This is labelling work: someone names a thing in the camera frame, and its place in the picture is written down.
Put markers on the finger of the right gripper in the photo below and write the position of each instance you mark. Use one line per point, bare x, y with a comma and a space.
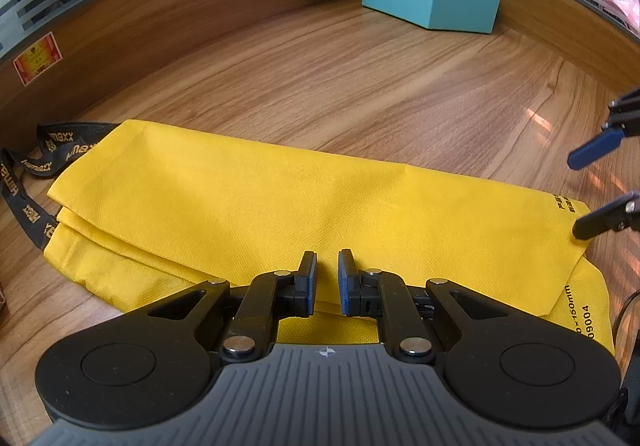
621, 213
622, 122

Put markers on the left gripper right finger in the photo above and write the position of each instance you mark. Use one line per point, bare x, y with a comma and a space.
384, 297

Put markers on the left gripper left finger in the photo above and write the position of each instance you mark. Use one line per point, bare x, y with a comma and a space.
268, 299

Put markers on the yellow fabric shopping bag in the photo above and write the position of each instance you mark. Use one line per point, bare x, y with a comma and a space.
137, 211

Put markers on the red orange sticker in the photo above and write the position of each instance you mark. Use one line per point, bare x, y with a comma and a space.
37, 58

